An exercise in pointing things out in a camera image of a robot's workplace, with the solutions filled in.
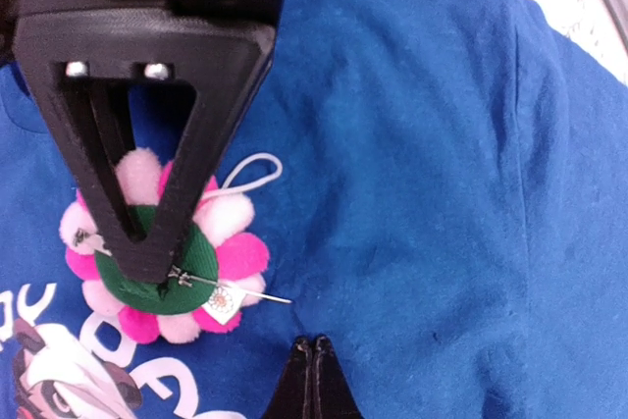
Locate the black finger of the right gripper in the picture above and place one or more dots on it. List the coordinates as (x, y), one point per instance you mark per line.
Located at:
(225, 63)

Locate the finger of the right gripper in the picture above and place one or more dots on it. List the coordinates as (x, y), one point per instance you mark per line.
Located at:
(111, 116)

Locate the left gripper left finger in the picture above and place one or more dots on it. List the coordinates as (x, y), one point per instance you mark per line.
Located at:
(292, 398)

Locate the blue printed t-shirt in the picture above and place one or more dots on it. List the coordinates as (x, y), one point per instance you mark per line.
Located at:
(452, 215)

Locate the pink flower brooch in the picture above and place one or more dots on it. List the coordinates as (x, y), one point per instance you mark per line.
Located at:
(221, 271)

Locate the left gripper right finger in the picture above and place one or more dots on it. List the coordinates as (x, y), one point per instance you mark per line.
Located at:
(330, 391)

